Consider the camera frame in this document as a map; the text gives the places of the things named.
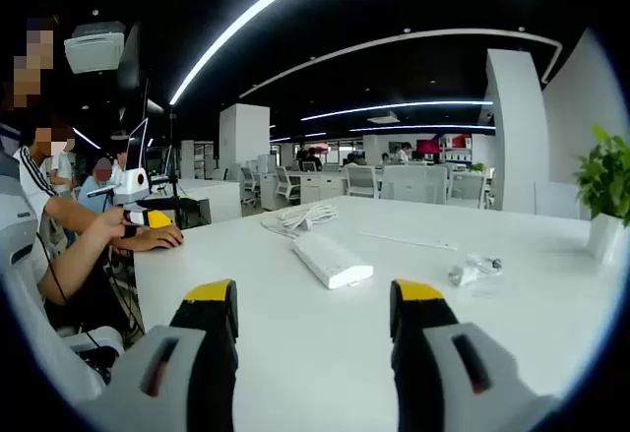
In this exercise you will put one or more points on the curved ceiling light strip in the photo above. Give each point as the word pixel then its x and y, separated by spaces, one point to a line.
pixel 236 28

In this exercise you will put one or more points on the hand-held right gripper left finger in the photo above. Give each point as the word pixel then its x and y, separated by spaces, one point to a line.
pixel 197 353

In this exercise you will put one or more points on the white chair armrest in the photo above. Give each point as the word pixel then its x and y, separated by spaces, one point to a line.
pixel 101 336

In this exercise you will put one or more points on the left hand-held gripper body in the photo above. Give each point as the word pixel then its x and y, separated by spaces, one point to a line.
pixel 129 187

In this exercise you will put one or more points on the flat white desk socket panel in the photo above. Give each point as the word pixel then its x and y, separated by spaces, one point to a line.
pixel 408 240

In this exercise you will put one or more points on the white office chair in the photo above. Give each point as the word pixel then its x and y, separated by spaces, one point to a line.
pixel 286 183
pixel 361 181

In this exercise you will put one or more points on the grey worn chest device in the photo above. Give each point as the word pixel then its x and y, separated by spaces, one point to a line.
pixel 17 235

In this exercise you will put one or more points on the person's left hand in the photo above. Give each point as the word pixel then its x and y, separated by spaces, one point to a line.
pixel 112 221

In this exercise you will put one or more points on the white charger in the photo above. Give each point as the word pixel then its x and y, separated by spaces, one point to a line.
pixel 461 275

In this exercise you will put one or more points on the white power strip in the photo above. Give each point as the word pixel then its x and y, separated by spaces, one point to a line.
pixel 334 260

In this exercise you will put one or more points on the red screen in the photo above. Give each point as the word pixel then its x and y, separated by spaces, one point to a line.
pixel 428 146

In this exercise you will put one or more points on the ceiling air conditioner unit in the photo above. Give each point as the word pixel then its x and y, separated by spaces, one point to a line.
pixel 93 48

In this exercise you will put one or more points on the white desk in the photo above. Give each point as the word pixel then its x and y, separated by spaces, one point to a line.
pixel 305 333

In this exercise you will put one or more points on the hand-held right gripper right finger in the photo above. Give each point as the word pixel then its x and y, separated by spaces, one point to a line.
pixel 433 353

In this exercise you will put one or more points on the grey desk partition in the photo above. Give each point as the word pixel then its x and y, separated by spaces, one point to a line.
pixel 413 183

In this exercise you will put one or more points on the green potted plant white pot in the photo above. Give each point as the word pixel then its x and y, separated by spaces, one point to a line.
pixel 606 181

